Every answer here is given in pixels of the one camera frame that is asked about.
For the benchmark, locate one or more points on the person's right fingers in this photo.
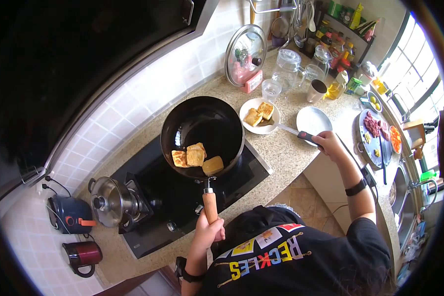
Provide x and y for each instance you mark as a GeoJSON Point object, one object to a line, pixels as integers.
{"type": "Point", "coordinates": [318, 140]}

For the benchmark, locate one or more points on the small bowl with yellow balls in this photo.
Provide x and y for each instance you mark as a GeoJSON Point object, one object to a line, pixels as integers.
{"type": "Point", "coordinates": [373, 101]}

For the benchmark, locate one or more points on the full spice rack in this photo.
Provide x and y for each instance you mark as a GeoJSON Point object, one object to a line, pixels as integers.
{"type": "Point", "coordinates": [342, 40]}

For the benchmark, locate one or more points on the window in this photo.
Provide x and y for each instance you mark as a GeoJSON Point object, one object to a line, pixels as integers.
{"type": "Point", "coordinates": [414, 70]}

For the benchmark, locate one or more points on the steel sink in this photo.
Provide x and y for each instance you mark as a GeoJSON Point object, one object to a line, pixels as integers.
{"type": "Point", "coordinates": [403, 207]}

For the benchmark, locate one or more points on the person's left fingers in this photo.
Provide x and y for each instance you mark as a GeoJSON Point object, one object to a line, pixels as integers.
{"type": "Point", "coordinates": [198, 226]}

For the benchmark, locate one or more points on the green carton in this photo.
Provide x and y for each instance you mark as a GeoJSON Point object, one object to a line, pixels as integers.
{"type": "Point", "coordinates": [353, 86]}

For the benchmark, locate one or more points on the person's left thumb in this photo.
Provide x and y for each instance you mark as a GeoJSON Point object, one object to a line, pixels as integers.
{"type": "Point", "coordinates": [219, 230]}

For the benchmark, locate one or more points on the glass pitcher with lid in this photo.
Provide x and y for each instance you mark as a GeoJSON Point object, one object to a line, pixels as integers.
{"type": "Point", "coordinates": [318, 64]}
{"type": "Point", "coordinates": [286, 70]}

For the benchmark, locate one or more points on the plate of sliced carrot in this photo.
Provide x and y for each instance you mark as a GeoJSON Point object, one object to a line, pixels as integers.
{"type": "Point", "coordinates": [395, 140]}

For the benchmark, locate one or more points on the hanging utensil rack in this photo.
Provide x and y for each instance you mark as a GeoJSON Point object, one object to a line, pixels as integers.
{"type": "Point", "coordinates": [292, 22]}

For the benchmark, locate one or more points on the person's left hand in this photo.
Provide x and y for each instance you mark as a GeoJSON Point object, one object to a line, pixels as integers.
{"type": "Point", "coordinates": [205, 238]}

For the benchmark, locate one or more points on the person's right hand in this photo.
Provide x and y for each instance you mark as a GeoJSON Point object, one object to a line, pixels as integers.
{"type": "Point", "coordinates": [331, 145]}

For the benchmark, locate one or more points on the round grey tray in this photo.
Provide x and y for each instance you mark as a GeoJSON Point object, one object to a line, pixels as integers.
{"type": "Point", "coordinates": [372, 148]}

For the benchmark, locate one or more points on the wooden rack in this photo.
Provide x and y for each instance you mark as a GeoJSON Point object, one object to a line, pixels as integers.
{"type": "Point", "coordinates": [415, 137]}

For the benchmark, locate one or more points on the white base cabinet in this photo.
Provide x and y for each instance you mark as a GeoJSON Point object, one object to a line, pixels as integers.
{"type": "Point", "coordinates": [327, 188]}

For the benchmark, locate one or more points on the pale fried tofu slab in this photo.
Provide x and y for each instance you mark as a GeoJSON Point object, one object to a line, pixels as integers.
{"type": "Point", "coordinates": [212, 165]}

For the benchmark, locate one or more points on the pink lid stand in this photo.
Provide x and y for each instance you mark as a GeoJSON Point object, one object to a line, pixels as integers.
{"type": "Point", "coordinates": [252, 83]}

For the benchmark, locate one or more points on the steel faucet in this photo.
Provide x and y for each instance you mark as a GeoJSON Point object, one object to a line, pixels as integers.
{"type": "Point", "coordinates": [425, 185]}

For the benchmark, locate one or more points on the black range hood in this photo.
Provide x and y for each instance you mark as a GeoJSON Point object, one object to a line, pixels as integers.
{"type": "Point", "coordinates": [59, 74]}

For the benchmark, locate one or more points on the pale grey empty plate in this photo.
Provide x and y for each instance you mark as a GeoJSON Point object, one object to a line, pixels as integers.
{"type": "Point", "coordinates": [312, 120]}

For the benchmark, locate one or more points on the dark blue rice cooker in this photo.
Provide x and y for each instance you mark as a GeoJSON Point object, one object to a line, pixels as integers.
{"type": "Point", "coordinates": [68, 214]}

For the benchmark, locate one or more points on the green bottle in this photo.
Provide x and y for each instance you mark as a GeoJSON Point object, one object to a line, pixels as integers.
{"type": "Point", "coordinates": [428, 175]}

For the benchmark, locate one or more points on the white jar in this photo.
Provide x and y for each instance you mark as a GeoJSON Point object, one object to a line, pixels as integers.
{"type": "Point", "coordinates": [366, 76]}

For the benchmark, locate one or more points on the red electric kettle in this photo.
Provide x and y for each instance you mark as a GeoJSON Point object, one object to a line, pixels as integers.
{"type": "Point", "coordinates": [82, 255]}

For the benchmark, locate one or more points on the beige mug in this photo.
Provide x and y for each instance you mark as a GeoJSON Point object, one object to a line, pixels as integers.
{"type": "Point", "coordinates": [315, 92]}

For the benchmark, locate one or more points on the black glass gas stove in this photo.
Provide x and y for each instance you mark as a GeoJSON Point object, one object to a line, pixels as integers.
{"type": "Point", "coordinates": [177, 199]}

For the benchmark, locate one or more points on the white round plate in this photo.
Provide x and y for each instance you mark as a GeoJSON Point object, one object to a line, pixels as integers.
{"type": "Point", "coordinates": [259, 127]}

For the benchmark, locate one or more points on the steel pot with lid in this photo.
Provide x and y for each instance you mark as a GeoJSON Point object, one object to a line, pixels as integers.
{"type": "Point", "coordinates": [113, 201]}

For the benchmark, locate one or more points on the clear drinking glass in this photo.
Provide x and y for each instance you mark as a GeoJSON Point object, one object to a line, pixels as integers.
{"type": "Point", "coordinates": [271, 90]}

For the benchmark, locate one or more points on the pile of raw meat pieces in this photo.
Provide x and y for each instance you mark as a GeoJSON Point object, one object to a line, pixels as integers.
{"type": "Point", "coordinates": [374, 126]}

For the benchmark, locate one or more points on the black wrist band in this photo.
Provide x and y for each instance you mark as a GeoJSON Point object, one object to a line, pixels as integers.
{"type": "Point", "coordinates": [190, 276]}
{"type": "Point", "coordinates": [356, 187]}

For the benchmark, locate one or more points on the glass pan lid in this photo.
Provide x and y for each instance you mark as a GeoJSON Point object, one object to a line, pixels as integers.
{"type": "Point", "coordinates": [246, 51]}

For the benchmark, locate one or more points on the yellow oil bottle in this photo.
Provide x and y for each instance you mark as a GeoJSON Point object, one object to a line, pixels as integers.
{"type": "Point", "coordinates": [336, 88]}

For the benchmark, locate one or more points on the black kitchen knife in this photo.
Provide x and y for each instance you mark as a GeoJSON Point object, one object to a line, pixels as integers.
{"type": "Point", "coordinates": [383, 162]}

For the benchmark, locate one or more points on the person's body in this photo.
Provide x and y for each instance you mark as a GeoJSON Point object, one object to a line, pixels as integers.
{"type": "Point", "coordinates": [303, 259]}

